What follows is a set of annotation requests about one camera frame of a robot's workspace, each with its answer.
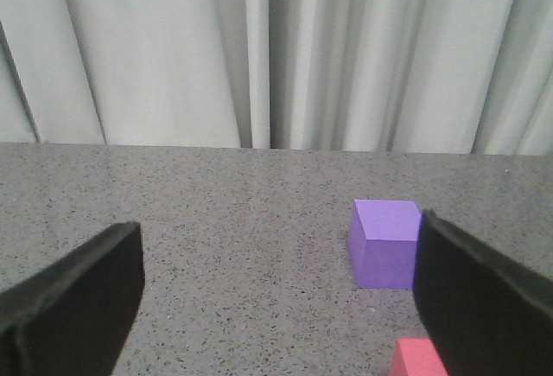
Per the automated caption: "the pink foam cube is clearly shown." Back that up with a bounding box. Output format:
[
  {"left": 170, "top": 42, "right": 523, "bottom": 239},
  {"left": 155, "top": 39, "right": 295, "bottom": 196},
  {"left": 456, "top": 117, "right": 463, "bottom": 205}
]
[{"left": 388, "top": 338, "right": 448, "bottom": 376}]

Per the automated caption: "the purple foam cube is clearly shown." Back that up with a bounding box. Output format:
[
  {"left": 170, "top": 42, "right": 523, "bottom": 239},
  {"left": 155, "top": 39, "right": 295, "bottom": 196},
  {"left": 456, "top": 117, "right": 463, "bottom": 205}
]
[{"left": 347, "top": 199, "right": 422, "bottom": 290}]

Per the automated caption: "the grey pleated curtain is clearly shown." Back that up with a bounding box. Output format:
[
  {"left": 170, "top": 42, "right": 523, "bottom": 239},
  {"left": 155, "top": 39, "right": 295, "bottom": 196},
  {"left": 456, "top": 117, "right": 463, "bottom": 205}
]
[{"left": 1, "top": 0, "right": 552, "bottom": 155}]

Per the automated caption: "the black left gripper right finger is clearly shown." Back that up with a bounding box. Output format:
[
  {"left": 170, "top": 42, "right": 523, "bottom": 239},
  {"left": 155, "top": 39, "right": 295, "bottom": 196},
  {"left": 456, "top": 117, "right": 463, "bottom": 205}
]
[{"left": 413, "top": 211, "right": 552, "bottom": 375}]

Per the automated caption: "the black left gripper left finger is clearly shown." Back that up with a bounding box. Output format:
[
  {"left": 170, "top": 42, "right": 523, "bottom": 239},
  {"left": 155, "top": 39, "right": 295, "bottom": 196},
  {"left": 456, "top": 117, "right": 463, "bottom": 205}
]
[{"left": 1, "top": 221, "right": 144, "bottom": 375}]

